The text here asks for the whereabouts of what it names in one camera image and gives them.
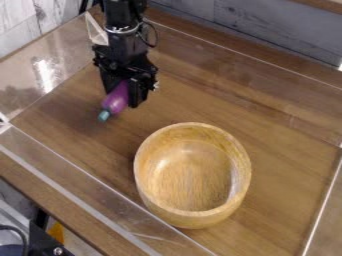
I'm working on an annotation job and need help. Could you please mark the black clamp with screw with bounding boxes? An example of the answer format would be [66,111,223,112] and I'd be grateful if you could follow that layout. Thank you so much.
[28,222,75,256]

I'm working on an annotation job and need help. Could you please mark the clear acrylic tray walls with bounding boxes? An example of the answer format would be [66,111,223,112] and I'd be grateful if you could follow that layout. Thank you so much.
[0,11,342,256]

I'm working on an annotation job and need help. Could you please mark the clear acrylic corner bracket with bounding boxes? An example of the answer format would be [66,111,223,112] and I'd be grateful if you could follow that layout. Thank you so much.
[84,13,108,46]

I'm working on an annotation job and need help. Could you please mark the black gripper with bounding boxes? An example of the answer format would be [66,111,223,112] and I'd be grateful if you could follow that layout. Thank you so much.
[92,34,158,108]

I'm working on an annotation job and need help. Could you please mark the brown wooden bowl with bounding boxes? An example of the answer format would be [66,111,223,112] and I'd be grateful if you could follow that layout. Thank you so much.
[134,122,253,229]

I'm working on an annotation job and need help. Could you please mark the purple toy eggplant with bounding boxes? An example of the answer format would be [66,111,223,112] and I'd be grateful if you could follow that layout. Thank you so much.
[98,81,128,122]

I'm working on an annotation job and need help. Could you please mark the black cable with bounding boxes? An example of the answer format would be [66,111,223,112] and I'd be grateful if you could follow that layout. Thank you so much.
[0,224,31,256]

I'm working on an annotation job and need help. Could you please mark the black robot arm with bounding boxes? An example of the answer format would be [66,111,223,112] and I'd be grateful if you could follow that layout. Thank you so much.
[92,0,158,108]

